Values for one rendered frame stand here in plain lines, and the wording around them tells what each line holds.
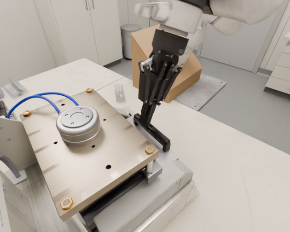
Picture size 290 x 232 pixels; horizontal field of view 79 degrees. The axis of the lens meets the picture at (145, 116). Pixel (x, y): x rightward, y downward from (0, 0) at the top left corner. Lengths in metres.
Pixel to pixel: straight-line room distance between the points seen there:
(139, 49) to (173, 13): 0.66
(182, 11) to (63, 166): 0.34
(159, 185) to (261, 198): 0.46
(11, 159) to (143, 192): 0.35
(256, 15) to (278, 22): 2.84
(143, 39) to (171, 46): 0.69
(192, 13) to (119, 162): 0.30
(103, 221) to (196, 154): 0.52
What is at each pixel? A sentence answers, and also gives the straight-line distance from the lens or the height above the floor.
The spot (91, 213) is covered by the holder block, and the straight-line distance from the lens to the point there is 0.42.
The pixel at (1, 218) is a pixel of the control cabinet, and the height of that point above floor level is 1.17.
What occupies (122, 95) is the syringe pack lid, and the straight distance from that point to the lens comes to 1.06.
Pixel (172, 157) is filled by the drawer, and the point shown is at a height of 0.97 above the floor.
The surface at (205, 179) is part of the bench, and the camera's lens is 0.74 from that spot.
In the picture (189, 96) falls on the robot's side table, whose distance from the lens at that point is 1.11.
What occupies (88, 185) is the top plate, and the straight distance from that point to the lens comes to 0.30.
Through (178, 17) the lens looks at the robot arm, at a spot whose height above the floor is 1.29.
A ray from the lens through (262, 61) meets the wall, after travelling 3.42.
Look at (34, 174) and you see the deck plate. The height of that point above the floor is 0.93.
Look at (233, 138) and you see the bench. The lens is 0.92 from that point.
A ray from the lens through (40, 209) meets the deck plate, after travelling 0.53.
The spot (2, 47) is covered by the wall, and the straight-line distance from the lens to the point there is 2.86.
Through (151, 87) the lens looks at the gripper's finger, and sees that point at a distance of 0.42.
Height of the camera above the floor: 1.37
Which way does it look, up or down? 41 degrees down
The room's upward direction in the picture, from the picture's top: straight up
